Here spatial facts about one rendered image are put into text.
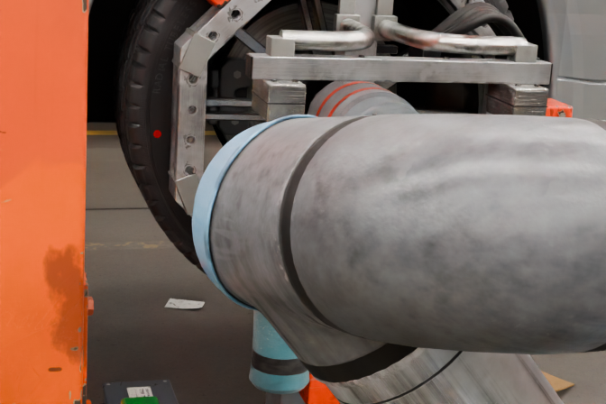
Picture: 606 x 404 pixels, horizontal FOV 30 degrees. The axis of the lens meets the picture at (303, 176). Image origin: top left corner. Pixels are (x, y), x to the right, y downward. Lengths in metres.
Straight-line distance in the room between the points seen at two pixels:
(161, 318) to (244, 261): 2.63
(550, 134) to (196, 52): 1.12
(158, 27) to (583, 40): 0.74
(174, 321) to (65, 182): 1.99
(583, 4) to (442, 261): 1.51
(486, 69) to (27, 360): 0.70
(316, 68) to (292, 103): 0.06
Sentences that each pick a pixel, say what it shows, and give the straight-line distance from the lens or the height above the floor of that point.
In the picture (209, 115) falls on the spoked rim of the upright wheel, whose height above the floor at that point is 0.84.
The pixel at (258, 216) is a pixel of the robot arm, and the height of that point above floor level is 1.02.
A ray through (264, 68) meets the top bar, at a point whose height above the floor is 0.97.
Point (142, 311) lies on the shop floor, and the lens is 3.29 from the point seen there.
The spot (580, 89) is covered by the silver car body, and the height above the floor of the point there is 0.89.
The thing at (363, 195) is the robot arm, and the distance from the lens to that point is 0.52.
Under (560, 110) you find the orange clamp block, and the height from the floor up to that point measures 0.88.
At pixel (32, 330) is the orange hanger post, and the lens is 1.31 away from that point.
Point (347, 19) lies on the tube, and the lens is 1.64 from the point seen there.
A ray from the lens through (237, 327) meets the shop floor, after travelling 3.19.
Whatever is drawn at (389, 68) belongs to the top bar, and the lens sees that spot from 1.50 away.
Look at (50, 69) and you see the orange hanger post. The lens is 1.23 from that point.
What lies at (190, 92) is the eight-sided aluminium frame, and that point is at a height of 0.90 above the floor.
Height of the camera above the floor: 1.18
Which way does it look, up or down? 14 degrees down
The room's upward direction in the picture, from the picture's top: 4 degrees clockwise
